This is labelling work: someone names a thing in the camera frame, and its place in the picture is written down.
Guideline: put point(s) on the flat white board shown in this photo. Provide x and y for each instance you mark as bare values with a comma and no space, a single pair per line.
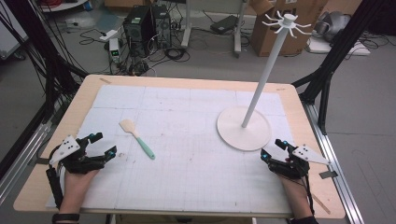
342,48

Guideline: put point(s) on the grey rounded bag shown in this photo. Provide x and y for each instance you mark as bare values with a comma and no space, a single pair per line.
334,25

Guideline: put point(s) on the person's right hand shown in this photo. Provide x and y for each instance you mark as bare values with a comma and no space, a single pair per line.
294,194

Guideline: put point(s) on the black metal frame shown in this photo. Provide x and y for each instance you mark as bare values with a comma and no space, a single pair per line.
46,62
323,77

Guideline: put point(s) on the slim black computer tower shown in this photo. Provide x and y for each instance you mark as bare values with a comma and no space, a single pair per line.
162,28

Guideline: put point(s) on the black wristband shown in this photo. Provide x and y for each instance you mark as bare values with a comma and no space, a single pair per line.
66,217

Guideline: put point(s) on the person's left hand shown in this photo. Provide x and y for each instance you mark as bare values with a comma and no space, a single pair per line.
76,186

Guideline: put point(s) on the white device with green display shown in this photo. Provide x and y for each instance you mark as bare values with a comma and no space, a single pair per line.
114,49

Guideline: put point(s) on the large cardboard box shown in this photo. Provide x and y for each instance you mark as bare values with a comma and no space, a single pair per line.
271,34

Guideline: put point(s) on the white hook rack stand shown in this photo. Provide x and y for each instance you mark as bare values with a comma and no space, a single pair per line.
243,133

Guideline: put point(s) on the black tape piece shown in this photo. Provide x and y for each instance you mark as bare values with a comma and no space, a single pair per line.
42,161
328,174

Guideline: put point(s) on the white grid mat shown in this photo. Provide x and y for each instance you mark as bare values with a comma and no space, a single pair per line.
186,174

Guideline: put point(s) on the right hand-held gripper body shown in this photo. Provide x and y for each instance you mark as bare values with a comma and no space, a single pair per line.
306,154

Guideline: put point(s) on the large black computer tower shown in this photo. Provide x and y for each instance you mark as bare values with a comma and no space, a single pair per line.
138,31

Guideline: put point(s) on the thin wooden strip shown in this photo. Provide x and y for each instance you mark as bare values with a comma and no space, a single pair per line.
320,203

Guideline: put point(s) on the aluminium rail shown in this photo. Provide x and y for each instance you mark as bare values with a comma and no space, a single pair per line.
21,158
336,174

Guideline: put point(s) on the white metal stand leg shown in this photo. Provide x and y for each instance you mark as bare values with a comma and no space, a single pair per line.
186,31
238,37

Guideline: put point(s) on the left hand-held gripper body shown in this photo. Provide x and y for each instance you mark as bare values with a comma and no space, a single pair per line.
67,148

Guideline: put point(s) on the white power strip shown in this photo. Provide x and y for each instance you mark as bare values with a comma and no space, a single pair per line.
109,35

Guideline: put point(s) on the flat black case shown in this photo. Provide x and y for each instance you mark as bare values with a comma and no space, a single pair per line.
224,24

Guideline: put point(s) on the dark sleeve cuff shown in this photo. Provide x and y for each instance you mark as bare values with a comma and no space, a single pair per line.
305,220

